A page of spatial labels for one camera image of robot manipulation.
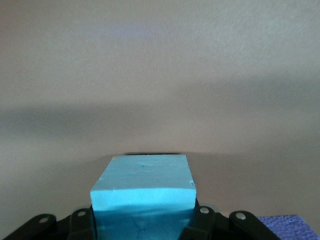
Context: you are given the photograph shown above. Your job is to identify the blue foam cube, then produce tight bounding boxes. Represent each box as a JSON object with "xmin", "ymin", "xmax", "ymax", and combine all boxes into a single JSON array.
[{"xmin": 89, "ymin": 154, "xmax": 197, "ymax": 240}]

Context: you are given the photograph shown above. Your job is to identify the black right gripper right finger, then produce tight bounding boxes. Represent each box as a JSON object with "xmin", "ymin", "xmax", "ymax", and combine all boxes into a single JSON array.
[{"xmin": 178, "ymin": 199, "xmax": 285, "ymax": 240}]

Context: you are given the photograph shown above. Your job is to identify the purple foam cube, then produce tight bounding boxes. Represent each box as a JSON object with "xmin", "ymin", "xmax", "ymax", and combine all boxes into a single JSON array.
[{"xmin": 257, "ymin": 214, "xmax": 320, "ymax": 240}]

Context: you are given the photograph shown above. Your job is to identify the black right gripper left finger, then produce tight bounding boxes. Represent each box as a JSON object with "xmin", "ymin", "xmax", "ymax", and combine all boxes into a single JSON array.
[{"xmin": 0, "ymin": 204, "xmax": 98, "ymax": 240}]

